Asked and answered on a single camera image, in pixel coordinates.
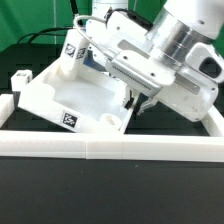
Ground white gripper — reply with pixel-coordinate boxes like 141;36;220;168
86;11;224;122

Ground white square tabletop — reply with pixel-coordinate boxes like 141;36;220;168
18;61;138;134

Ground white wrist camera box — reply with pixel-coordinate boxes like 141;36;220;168
105;50;175;97

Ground white camera cable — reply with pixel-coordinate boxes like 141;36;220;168
72;14;118;63

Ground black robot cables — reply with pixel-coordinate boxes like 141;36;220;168
17;0;88;44

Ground white U-shaped obstacle wall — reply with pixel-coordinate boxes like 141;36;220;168
0;94;224;162

